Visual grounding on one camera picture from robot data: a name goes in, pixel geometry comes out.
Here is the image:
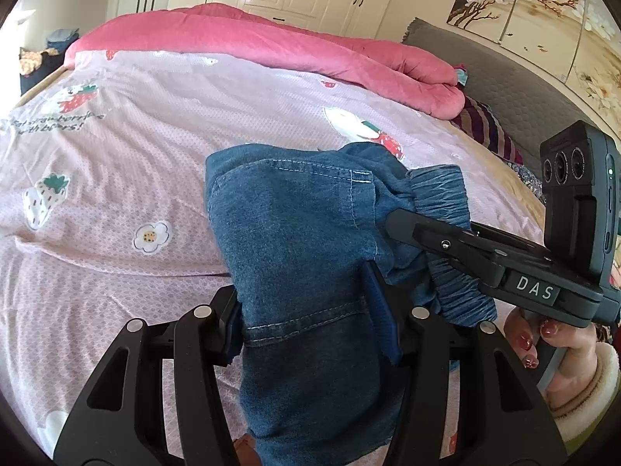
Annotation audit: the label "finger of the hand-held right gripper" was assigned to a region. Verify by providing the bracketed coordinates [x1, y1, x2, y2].
[385, 207, 550, 288]

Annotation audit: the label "pink printed bed sheet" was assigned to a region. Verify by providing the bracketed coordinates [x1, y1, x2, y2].
[0, 49, 549, 466]

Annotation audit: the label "person's right forearm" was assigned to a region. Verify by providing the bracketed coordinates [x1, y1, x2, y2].
[547, 342, 621, 453]

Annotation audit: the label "grey padded headboard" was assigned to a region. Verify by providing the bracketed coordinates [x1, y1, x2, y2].
[400, 17, 621, 234]

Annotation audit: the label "blue folded cloth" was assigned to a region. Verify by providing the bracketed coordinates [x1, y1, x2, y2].
[46, 29, 81, 52]

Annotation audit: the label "maroon striped pillow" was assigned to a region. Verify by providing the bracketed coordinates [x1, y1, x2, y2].
[449, 96, 526, 166]

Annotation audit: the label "blue denim pants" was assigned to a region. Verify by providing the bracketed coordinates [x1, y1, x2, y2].
[204, 141, 498, 466]

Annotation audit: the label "person's right hand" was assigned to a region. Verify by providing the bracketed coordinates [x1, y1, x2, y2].
[503, 308, 598, 409]

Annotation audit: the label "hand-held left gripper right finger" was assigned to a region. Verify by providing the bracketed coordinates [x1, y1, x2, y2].
[363, 262, 569, 466]

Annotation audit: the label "brown floral cloth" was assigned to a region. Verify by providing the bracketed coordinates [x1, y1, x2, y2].
[18, 47, 66, 93]

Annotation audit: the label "pink quilt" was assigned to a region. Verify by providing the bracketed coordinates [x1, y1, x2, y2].
[65, 2, 467, 120]

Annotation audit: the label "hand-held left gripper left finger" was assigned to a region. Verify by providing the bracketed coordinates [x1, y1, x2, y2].
[53, 285, 244, 466]

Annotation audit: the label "floral wall picture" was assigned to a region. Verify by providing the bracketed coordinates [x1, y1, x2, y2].
[446, 0, 621, 123]

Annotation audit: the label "dark floral pillow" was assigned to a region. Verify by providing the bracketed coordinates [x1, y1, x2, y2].
[505, 160, 547, 205]

